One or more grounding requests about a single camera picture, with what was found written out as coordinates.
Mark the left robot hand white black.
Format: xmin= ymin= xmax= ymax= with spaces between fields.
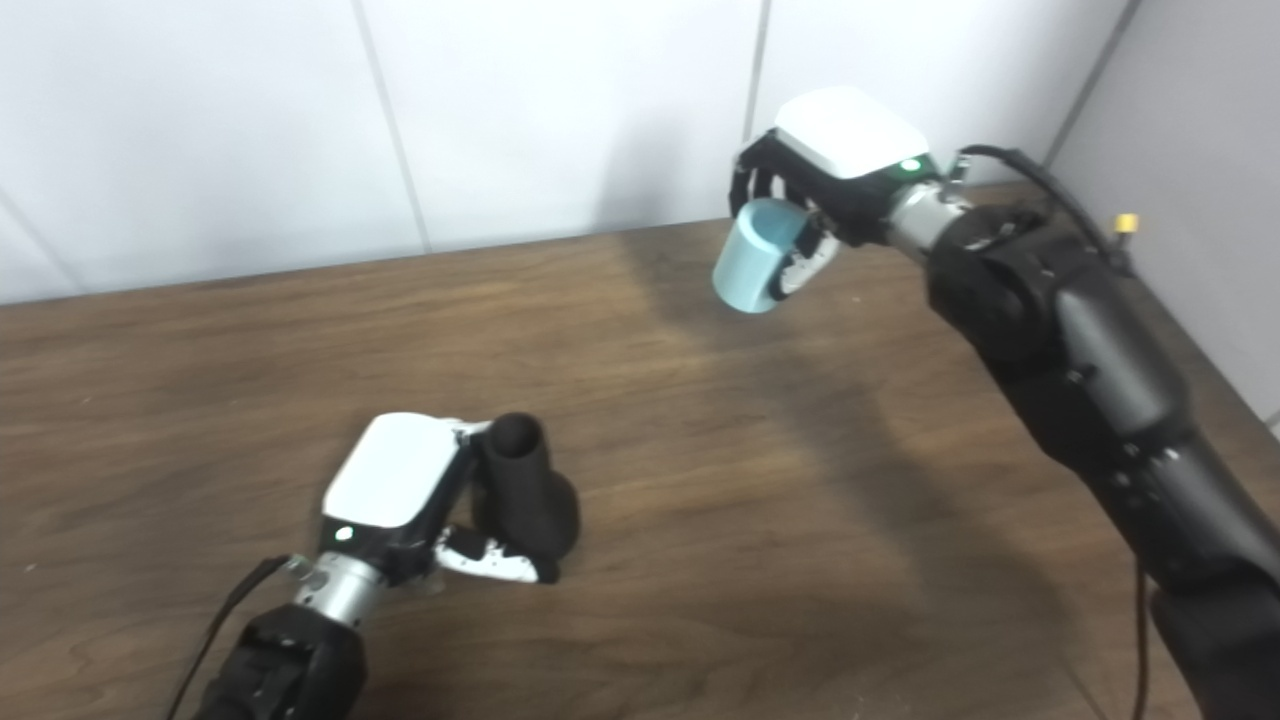
xmin=319 ymin=411 xmax=562 ymax=593

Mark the yellow cable connector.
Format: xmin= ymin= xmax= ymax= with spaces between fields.
xmin=1104 ymin=212 xmax=1142 ymax=267

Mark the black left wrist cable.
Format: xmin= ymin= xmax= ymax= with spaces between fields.
xmin=164 ymin=554 xmax=313 ymax=720

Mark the light blue cylinder cup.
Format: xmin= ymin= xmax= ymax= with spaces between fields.
xmin=711 ymin=196 xmax=817 ymax=316

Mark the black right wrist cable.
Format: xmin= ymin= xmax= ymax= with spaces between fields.
xmin=949 ymin=144 xmax=1153 ymax=720

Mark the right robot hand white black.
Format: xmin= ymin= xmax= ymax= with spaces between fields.
xmin=727 ymin=87 xmax=947 ymax=302

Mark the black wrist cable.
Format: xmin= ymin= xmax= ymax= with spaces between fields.
xmin=949 ymin=144 xmax=1153 ymax=720
xmin=164 ymin=554 xmax=313 ymax=720

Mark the black flared nozzle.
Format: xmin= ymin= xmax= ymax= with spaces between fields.
xmin=469 ymin=411 xmax=584 ymax=563

